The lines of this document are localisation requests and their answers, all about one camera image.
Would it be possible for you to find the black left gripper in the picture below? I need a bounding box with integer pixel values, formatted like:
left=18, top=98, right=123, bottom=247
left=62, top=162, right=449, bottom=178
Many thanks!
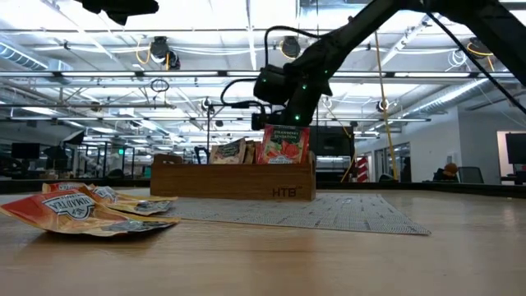
left=76, top=0, right=160, bottom=26

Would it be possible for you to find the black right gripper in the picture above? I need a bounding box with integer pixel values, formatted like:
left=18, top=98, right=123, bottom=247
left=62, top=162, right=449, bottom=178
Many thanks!
left=251, top=109, right=288, bottom=132

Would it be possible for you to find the red strawberry tea packet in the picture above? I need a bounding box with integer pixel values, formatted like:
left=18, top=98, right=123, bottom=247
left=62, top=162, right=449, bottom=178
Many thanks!
left=256, top=124, right=311, bottom=165

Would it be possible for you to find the wooden compartment tea box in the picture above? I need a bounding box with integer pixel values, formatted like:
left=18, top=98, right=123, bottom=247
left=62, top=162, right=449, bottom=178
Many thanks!
left=150, top=150, right=316, bottom=201

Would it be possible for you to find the orange mango tea packet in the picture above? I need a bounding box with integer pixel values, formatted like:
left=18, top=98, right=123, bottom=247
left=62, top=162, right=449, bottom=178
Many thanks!
left=0, top=189, right=181, bottom=238
left=42, top=182, right=90, bottom=194
left=88, top=185, right=178, bottom=216

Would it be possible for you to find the large black screen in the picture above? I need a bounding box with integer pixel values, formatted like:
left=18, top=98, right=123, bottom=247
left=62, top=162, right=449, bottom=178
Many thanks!
left=310, top=125, right=355, bottom=157

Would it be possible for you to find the grey woven placemat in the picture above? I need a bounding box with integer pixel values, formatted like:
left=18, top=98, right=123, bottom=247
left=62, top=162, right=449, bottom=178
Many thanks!
left=164, top=192, right=431, bottom=236

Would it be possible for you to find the small dark monitor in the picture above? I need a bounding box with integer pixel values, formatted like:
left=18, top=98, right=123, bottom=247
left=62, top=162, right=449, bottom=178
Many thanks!
left=11, top=142, right=41, bottom=160

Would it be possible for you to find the person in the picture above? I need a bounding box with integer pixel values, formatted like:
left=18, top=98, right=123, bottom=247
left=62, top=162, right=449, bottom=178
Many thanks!
left=433, top=162, right=459, bottom=183

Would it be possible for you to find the grey office chair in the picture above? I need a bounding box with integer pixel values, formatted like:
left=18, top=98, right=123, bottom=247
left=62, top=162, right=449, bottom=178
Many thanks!
left=458, top=166, right=484, bottom=184

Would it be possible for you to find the black monitor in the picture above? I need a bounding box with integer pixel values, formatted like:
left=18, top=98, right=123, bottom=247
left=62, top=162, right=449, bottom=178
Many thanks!
left=505, top=132, right=526, bottom=165

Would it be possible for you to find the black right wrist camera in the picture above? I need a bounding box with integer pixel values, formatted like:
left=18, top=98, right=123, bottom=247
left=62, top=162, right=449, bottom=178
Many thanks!
left=253, top=64, right=288, bottom=106

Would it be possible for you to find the black ceiling cable reel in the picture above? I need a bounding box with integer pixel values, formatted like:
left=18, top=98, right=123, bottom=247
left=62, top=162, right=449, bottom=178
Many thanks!
left=150, top=35, right=182, bottom=71
left=468, top=36, right=494, bottom=58
left=281, top=35, right=302, bottom=59

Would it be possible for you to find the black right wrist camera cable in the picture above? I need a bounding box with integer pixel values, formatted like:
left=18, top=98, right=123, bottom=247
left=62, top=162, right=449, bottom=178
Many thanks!
left=219, top=25, right=321, bottom=123

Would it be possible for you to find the red white striped post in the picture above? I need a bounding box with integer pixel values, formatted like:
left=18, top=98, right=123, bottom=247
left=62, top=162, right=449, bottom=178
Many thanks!
left=356, top=155, right=370, bottom=183

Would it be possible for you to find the yellow hanging cable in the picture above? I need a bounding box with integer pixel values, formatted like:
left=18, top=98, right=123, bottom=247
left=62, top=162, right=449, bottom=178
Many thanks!
left=372, top=30, right=400, bottom=182

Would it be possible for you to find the black aluminium table frame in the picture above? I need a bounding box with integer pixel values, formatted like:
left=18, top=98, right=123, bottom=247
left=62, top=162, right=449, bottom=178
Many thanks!
left=0, top=178, right=526, bottom=198

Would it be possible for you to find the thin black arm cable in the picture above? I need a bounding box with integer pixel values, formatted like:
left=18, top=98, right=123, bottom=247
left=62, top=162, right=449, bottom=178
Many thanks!
left=427, top=11, right=526, bottom=115

